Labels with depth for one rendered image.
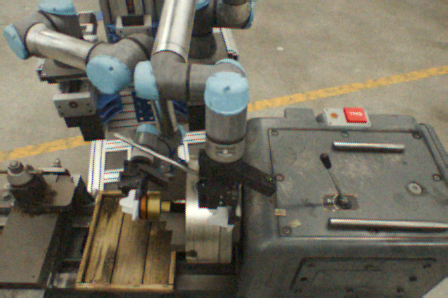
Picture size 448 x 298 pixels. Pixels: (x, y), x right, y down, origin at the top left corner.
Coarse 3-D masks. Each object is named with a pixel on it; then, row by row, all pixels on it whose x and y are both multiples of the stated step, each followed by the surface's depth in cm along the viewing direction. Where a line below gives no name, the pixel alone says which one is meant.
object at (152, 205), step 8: (160, 192) 109; (144, 200) 106; (152, 200) 106; (160, 200) 106; (168, 200) 108; (144, 208) 106; (152, 208) 105; (160, 208) 106; (168, 208) 106; (144, 216) 106; (152, 216) 106
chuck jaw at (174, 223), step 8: (160, 216) 105; (168, 216) 105; (176, 216) 105; (184, 216) 105; (160, 224) 105; (168, 224) 103; (176, 224) 103; (184, 224) 103; (168, 232) 103; (176, 232) 101; (184, 232) 101; (176, 240) 100; (184, 240) 100; (176, 248) 100; (184, 248) 100; (192, 256) 100
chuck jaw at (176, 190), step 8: (176, 168) 104; (176, 176) 105; (184, 176) 105; (168, 184) 106; (176, 184) 106; (184, 184) 106; (168, 192) 106; (176, 192) 106; (184, 192) 106; (176, 200) 107; (184, 200) 107
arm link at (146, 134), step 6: (144, 126) 126; (150, 126) 127; (138, 132) 125; (144, 132) 124; (150, 132) 125; (156, 132) 128; (138, 138) 123; (144, 138) 122; (150, 138) 123; (156, 138) 127; (144, 144) 121; (150, 144) 122; (156, 144) 127; (156, 150) 128
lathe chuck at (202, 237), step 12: (192, 156) 108; (192, 168) 100; (192, 180) 97; (192, 192) 95; (192, 204) 94; (192, 216) 94; (204, 216) 94; (192, 228) 94; (204, 228) 94; (216, 228) 94; (192, 240) 95; (204, 240) 95; (216, 240) 95; (204, 252) 98; (216, 252) 98
